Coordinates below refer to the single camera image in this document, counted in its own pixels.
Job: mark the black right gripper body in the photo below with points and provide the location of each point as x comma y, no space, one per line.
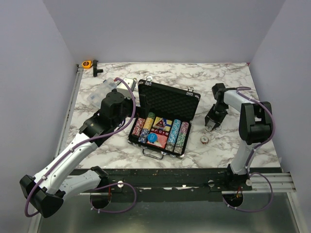
217,113

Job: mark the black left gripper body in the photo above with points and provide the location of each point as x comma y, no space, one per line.
140,111

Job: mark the blue small blind button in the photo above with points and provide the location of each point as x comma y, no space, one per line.
152,137

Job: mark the red playing card deck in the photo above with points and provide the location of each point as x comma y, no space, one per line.
161,141

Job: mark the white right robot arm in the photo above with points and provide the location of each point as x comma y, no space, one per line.
256,128

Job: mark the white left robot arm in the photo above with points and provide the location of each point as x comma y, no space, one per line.
47,189

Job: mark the boxed card deck in case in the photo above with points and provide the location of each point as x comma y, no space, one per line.
162,123

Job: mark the black poker chip case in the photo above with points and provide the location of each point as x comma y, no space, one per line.
171,103

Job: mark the red dice row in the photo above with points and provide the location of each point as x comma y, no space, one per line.
161,132

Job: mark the clear plastic organizer box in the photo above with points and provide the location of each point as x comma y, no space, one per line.
96,97

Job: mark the black T-shaped tool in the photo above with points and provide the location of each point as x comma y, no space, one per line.
96,71

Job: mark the orange tape measure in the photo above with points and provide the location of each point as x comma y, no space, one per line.
87,64

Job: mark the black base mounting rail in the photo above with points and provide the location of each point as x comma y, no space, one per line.
168,184

